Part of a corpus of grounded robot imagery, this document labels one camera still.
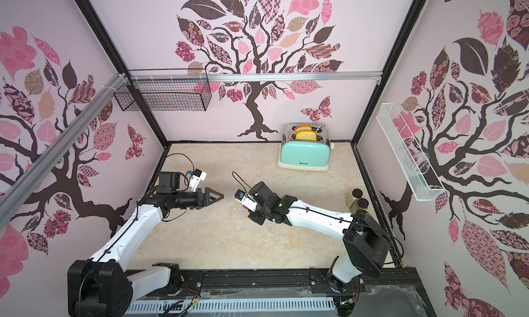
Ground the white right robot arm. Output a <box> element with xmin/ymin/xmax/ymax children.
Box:
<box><xmin>234</xmin><ymin>182</ymin><xmax>391</xmax><ymax>293</ymax></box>

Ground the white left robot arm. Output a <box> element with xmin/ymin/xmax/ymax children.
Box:
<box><xmin>68</xmin><ymin>188</ymin><xmax>224</xmax><ymax>316</ymax></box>

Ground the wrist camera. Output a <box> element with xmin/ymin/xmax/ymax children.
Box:
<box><xmin>234</xmin><ymin>190</ymin><xmax>258</xmax><ymax>212</ymax></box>
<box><xmin>189</xmin><ymin>168</ymin><xmax>207</xmax><ymax>192</ymax></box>

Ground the glass spice jar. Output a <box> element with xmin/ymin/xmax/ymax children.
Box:
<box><xmin>350</xmin><ymin>198</ymin><xmax>369</xmax><ymax>213</ymax></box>
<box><xmin>345</xmin><ymin>188</ymin><xmax>363</xmax><ymax>209</ymax></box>

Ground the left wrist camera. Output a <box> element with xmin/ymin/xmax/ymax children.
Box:
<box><xmin>189</xmin><ymin>168</ymin><xmax>207</xmax><ymax>192</ymax></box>

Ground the mint green toaster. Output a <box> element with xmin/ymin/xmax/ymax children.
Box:
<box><xmin>278</xmin><ymin>123</ymin><xmax>333</xmax><ymax>171</ymax></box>

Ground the glass spice jar far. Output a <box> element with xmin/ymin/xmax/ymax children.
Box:
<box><xmin>345</xmin><ymin>188</ymin><xmax>363</xmax><ymax>209</ymax></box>

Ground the white slotted cable duct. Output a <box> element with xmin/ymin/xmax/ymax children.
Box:
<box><xmin>125</xmin><ymin>297</ymin><xmax>336</xmax><ymax>316</ymax></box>

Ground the bread slice in toaster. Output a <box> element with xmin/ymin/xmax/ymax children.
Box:
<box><xmin>293</xmin><ymin>125</ymin><xmax>318</xmax><ymax>142</ymax></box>

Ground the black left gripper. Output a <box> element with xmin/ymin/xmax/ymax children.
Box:
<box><xmin>171</xmin><ymin>188</ymin><xmax>223</xmax><ymax>210</ymax></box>

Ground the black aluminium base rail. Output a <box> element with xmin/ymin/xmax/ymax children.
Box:
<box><xmin>134</xmin><ymin>268</ymin><xmax>435</xmax><ymax>316</ymax></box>

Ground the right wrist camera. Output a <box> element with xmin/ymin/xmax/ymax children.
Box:
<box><xmin>234</xmin><ymin>190</ymin><xmax>258</xmax><ymax>212</ymax></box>

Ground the white wire shelf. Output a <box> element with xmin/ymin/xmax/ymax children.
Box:
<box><xmin>376</xmin><ymin>102</ymin><xmax>446</xmax><ymax>202</ymax></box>

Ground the black wire basket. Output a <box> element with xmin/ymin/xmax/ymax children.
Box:
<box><xmin>114</xmin><ymin>68</ymin><xmax>212</xmax><ymax>112</ymax></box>

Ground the glass spice jar near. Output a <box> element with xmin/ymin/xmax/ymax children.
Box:
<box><xmin>350</xmin><ymin>198</ymin><xmax>369</xmax><ymax>213</ymax></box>

